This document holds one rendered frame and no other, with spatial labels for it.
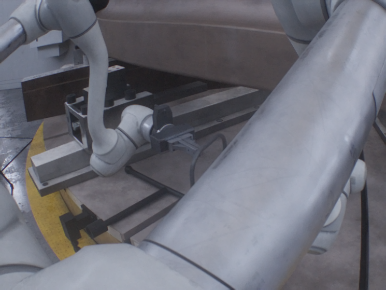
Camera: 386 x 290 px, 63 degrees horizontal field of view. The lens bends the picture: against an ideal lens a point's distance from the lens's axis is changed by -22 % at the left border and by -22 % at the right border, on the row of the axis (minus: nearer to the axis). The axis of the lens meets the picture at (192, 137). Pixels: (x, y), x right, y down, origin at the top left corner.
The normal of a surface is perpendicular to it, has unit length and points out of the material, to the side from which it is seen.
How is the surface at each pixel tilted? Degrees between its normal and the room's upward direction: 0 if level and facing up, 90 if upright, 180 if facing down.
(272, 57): 90
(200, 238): 22
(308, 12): 120
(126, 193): 0
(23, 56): 90
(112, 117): 90
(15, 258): 33
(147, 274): 16
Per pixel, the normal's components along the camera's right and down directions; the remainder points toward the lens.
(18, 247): 0.58, -0.79
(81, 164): 0.61, 0.30
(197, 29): -0.65, 0.35
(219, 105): 0.56, 0.00
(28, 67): -0.18, 0.42
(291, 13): -0.50, 0.77
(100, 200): -0.06, -0.91
